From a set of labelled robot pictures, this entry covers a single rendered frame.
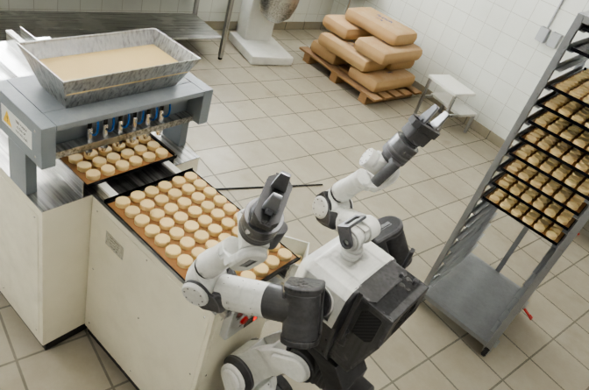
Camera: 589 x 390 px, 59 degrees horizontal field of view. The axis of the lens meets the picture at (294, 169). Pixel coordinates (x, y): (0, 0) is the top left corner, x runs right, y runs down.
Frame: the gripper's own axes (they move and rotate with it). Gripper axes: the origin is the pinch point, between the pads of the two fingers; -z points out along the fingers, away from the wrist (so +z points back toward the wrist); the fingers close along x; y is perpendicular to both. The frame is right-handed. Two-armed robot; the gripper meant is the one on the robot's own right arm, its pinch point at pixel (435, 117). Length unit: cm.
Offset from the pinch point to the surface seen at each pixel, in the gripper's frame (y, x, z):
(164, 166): 53, 30, 94
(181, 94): 65, 38, 66
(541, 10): 260, -289, -59
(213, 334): -19, 18, 96
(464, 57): 299, -303, 20
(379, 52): 295, -212, 64
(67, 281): 30, 46, 147
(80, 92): 47, 75, 71
